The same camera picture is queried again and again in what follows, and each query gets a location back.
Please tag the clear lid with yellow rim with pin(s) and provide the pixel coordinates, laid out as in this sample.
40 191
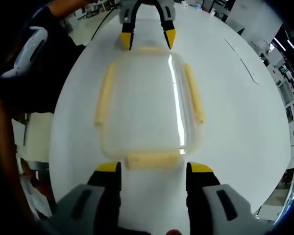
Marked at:
147 73

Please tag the person's black clothing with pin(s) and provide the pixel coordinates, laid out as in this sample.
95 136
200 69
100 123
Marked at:
39 93

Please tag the person's right hand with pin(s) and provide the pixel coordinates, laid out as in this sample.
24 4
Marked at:
174 232

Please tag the white worn device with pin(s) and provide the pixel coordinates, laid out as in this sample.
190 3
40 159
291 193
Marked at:
27 54

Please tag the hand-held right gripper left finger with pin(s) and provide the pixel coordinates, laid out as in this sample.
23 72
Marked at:
88 205

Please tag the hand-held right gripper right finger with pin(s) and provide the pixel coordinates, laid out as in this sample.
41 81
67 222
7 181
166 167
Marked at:
218 208

